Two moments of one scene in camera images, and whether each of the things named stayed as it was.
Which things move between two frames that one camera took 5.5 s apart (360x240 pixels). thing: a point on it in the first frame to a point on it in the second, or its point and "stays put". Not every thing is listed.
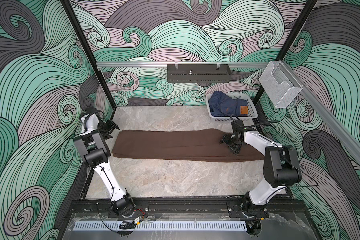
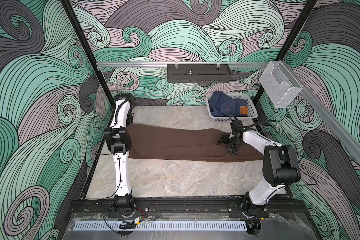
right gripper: [224, 139] stays put
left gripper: [111, 126] to [129, 121]
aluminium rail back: [223, 63] stays put
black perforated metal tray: [198, 73] stays put
